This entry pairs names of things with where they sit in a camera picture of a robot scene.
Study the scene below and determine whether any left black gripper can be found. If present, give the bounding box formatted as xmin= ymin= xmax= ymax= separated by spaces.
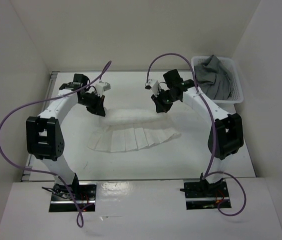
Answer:
xmin=78 ymin=91 xmax=104 ymax=117

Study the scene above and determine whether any white pleated skirt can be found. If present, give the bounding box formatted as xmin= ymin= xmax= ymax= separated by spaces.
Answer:
xmin=87 ymin=109 xmax=181 ymax=153

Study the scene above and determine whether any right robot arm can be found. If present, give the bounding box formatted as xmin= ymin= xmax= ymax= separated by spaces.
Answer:
xmin=145 ymin=69 xmax=244 ymax=197

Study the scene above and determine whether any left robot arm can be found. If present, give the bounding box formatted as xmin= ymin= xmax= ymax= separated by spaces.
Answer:
xmin=26 ymin=73 xmax=111 ymax=200

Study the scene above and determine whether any grey skirt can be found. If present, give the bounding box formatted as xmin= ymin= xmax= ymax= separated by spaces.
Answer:
xmin=194 ymin=55 xmax=233 ymax=101

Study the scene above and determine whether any white plastic basket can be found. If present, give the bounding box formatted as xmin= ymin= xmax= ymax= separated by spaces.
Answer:
xmin=191 ymin=56 xmax=244 ymax=104

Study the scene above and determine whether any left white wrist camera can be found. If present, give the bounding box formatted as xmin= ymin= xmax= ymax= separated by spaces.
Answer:
xmin=95 ymin=81 xmax=111 ymax=97

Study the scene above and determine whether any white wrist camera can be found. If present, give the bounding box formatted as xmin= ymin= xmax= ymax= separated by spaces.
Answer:
xmin=95 ymin=81 xmax=111 ymax=97
xmin=145 ymin=79 xmax=162 ymax=97

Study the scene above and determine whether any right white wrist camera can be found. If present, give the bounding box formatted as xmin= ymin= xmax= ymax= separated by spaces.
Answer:
xmin=145 ymin=79 xmax=162 ymax=97

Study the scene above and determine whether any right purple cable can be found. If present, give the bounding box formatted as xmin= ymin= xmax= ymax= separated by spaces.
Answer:
xmin=144 ymin=52 xmax=247 ymax=216

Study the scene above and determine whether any purple cable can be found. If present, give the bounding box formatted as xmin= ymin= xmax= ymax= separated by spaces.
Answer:
xmin=0 ymin=60 xmax=113 ymax=228
xmin=144 ymin=52 xmax=247 ymax=216

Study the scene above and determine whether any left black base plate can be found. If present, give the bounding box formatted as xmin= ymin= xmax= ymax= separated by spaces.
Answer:
xmin=49 ymin=182 xmax=97 ymax=213

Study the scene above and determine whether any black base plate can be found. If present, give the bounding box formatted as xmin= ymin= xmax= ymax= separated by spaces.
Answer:
xmin=180 ymin=179 xmax=231 ymax=210
xmin=49 ymin=182 xmax=97 ymax=213

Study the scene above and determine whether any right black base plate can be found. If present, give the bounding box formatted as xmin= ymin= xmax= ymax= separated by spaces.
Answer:
xmin=180 ymin=179 xmax=231 ymax=210

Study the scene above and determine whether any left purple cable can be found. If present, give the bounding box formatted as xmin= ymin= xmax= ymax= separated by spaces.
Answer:
xmin=0 ymin=60 xmax=113 ymax=228

